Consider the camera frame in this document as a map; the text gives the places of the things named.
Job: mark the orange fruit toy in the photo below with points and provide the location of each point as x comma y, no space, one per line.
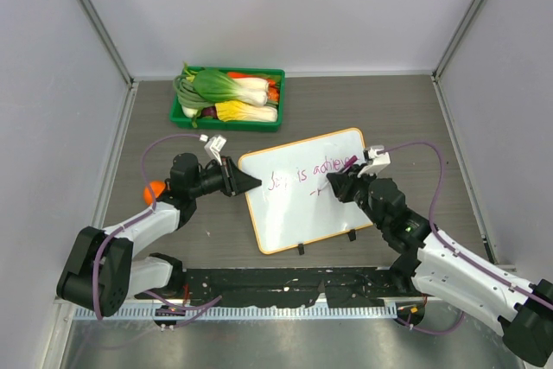
152,191

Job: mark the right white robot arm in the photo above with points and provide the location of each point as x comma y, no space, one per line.
516,309

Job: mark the left aluminium frame post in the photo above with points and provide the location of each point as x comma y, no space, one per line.
103,35

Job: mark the right aluminium frame post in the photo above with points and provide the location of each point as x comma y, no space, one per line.
466,22

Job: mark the pink whiteboard marker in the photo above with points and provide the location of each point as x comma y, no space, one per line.
348,164

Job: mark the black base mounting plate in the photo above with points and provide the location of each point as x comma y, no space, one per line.
289,288

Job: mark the green bean bundle toy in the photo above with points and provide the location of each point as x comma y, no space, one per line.
192,104

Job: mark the green bok choy toy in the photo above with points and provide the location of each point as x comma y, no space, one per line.
217,87

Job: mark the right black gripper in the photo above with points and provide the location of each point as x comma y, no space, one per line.
343,182

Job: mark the purple eggplant toy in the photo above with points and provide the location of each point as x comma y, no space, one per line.
209,113

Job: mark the aluminium frame post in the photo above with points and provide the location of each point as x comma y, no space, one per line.
466,22
103,35

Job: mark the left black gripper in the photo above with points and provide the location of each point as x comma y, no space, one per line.
234,181

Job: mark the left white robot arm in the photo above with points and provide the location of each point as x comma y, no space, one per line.
101,271

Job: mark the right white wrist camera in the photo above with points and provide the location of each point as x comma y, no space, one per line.
376,159

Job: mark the orange framed whiteboard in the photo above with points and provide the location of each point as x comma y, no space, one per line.
294,206

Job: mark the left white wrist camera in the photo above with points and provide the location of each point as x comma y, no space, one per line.
213,146

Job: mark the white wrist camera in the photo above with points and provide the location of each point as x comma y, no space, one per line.
376,159
213,146

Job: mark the yellow cabbage toy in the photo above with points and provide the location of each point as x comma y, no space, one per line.
235,110

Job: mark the aluminium rail with cable duct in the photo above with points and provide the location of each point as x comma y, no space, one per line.
166,309

